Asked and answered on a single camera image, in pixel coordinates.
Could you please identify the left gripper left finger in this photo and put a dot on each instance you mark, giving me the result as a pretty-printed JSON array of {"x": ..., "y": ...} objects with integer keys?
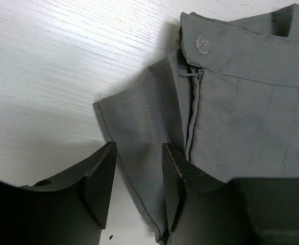
[{"x": 93, "y": 178}]

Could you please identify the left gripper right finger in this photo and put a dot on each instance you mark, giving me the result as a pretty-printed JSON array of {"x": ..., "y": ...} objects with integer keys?
[{"x": 179, "y": 176}]

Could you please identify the grey pleated skirt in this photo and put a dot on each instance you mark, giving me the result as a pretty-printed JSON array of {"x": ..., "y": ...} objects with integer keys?
[{"x": 227, "y": 100}]

